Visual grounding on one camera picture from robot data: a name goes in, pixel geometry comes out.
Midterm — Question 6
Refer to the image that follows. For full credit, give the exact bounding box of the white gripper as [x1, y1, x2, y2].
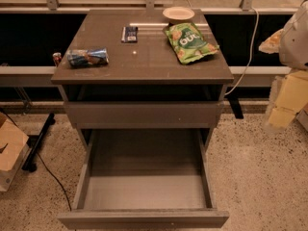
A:
[259, 1, 308, 129]

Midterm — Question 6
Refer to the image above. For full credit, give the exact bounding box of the blue redbull can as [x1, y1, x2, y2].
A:
[66, 48, 109, 66]

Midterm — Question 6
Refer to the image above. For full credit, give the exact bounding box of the closed grey upper drawer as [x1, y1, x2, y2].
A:
[64, 102, 223, 129]

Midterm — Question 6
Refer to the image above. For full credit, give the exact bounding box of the grey drawer cabinet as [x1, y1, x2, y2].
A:
[52, 10, 233, 143]

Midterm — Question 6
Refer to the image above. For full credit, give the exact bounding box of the open grey drawer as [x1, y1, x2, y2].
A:
[59, 129, 229, 229]

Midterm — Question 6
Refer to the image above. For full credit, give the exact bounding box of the red soda can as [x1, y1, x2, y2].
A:
[52, 52, 62, 66]

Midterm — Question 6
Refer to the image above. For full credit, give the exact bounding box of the cardboard box right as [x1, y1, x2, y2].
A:
[296, 103, 308, 131]

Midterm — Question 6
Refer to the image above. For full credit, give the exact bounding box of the cardboard box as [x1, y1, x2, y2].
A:
[0, 114, 29, 192]
[296, 103, 308, 131]

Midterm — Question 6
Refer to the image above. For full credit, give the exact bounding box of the green chip bag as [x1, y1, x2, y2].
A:
[165, 23, 219, 64]

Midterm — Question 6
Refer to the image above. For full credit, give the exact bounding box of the white paper bowl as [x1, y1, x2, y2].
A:
[163, 7, 194, 24]

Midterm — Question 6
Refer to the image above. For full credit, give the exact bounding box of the dark blue snack bar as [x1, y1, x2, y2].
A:
[121, 26, 138, 43]

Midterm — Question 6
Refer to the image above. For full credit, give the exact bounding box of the black metal stand foot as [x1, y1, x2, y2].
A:
[22, 114, 55, 172]

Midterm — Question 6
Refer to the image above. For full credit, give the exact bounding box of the cardboard box left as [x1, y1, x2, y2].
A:
[0, 114, 29, 192]

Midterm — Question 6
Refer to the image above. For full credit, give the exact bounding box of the white cable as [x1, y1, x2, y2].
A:
[224, 7, 260, 97]

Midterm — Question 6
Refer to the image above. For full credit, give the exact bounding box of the black floor cable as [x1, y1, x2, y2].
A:
[0, 108, 73, 212]

